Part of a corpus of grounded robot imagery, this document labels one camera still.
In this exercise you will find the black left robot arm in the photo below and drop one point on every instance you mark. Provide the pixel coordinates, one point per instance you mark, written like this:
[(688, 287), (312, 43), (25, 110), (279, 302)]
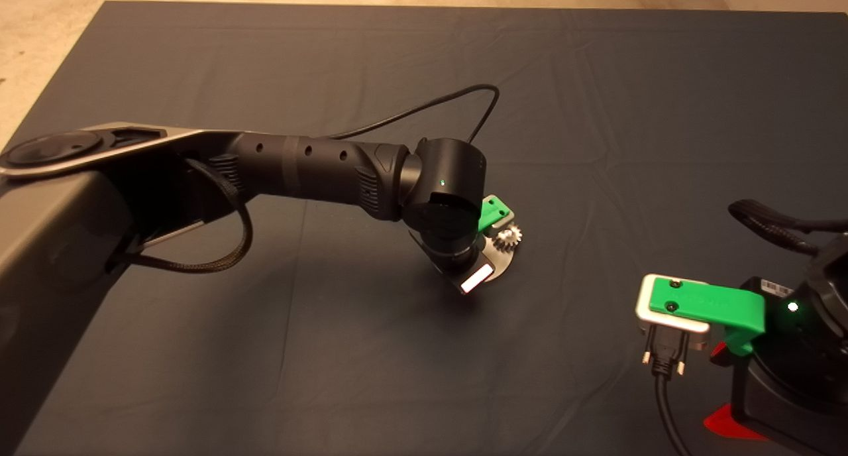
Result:
[(298, 168)]

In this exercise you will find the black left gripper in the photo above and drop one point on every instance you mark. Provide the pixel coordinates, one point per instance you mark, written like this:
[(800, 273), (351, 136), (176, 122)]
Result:
[(474, 274)]

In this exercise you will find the dark grey table cloth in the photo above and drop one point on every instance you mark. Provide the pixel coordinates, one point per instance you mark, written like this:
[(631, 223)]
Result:
[(530, 78)]

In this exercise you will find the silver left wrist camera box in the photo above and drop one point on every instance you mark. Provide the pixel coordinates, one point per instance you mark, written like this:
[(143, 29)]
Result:
[(510, 216)]

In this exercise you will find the green left camera mount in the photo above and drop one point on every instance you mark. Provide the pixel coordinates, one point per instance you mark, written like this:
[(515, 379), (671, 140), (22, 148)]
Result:
[(491, 212)]

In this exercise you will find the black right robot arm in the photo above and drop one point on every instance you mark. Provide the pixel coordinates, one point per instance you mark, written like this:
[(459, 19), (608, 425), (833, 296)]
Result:
[(821, 337)]

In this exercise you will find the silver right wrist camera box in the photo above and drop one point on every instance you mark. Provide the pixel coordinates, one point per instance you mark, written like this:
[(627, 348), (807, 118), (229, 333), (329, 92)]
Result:
[(646, 313)]

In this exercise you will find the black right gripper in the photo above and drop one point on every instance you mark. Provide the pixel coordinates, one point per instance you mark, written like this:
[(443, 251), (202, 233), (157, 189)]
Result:
[(795, 423)]

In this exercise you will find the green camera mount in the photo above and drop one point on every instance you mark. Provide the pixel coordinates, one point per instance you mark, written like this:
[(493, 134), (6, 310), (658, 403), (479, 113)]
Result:
[(491, 212), (709, 307)]

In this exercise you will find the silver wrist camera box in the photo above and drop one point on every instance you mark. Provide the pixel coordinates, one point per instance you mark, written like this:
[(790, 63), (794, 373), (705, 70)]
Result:
[(646, 313), (510, 216)]

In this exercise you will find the small steel planetary gear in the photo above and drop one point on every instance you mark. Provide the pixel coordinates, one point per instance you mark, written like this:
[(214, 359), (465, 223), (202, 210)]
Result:
[(509, 237)]

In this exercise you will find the round metal carrier plate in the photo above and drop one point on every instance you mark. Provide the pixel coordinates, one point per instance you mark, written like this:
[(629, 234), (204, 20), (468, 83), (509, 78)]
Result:
[(500, 264)]

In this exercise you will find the green right camera mount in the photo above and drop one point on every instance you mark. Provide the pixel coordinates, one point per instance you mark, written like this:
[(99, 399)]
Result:
[(709, 307)]

